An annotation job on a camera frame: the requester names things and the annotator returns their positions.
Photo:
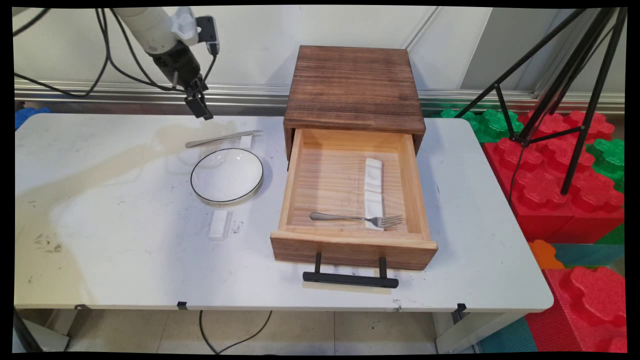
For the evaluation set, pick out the silver metal knife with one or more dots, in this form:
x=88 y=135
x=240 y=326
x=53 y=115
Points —
x=220 y=138

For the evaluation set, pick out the white bowl with black rim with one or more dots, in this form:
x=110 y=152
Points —
x=225 y=175

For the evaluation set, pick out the black camera tripod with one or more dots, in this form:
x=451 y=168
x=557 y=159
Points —
x=593 y=100

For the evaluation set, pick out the large red foam block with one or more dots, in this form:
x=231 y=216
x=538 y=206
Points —
x=540 y=200

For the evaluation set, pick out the silver metal fork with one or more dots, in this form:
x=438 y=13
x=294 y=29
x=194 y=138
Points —
x=325 y=216

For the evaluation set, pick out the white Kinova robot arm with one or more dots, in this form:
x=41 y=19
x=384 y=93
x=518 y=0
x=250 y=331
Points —
x=150 y=27

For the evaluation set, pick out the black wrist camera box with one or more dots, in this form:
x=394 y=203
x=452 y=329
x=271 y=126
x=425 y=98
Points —
x=209 y=32

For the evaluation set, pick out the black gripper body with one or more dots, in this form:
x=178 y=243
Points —
x=175 y=65

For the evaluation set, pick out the small black table clip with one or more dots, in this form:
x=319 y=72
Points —
x=182 y=305

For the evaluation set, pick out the orange foam block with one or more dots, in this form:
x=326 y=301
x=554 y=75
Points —
x=544 y=255

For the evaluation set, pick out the grey table leg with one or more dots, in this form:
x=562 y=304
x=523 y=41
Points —
x=470 y=332

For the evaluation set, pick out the aluminium wall rail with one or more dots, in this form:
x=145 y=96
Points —
x=125 y=95

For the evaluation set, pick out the large black table clip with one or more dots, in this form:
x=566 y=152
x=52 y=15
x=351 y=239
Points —
x=459 y=310

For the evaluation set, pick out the dark wooden cabinet housing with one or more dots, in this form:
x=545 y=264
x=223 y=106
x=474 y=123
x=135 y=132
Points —
x=355 y=85

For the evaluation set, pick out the green foam block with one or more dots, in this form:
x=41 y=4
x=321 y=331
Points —
x=492 y=125
x=610 y=157

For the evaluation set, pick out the light wooden drawer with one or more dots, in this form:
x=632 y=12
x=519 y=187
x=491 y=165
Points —
x=350 y=250

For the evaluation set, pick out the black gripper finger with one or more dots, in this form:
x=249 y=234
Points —
x=208 y=112
x=196 y=106

